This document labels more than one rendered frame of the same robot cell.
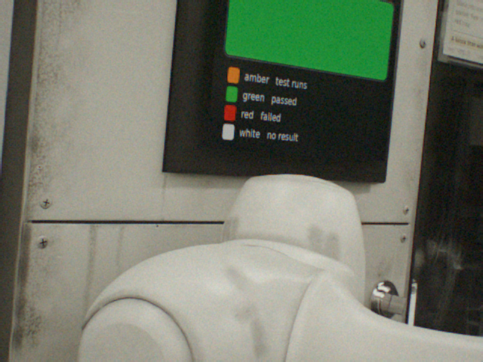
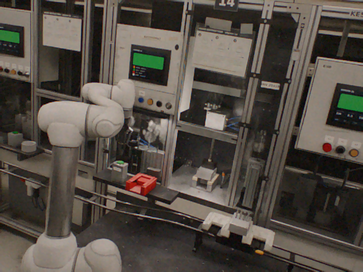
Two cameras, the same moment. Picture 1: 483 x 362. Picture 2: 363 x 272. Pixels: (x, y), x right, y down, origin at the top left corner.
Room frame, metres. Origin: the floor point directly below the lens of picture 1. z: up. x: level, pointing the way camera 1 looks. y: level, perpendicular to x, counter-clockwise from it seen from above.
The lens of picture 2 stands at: (0.21, -1.83, 1.81)
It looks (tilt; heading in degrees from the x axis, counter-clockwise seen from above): 17 degrees down; 64
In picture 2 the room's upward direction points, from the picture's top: 8 degrees clockwise
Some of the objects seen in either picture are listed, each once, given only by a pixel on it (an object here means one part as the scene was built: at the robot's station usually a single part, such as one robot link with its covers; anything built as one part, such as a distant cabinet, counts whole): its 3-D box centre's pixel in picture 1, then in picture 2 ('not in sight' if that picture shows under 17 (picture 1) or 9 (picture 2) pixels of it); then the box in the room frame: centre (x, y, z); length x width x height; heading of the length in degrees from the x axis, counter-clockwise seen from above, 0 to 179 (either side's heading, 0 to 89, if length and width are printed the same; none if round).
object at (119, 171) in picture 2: not in sight; (120, 171); (0.70, -0.03, 0.97); 0.08 x 0.08 x 0.12; 44
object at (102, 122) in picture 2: not in sight; (105, 122); (0.48, -0.56, 1.44); 0.18 x 0.14 x 0.13; 69
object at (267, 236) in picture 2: not in sight; (237, 234); (1.22, -0.62, 0.84); 0.36 x 0.14 x 0.10; 134
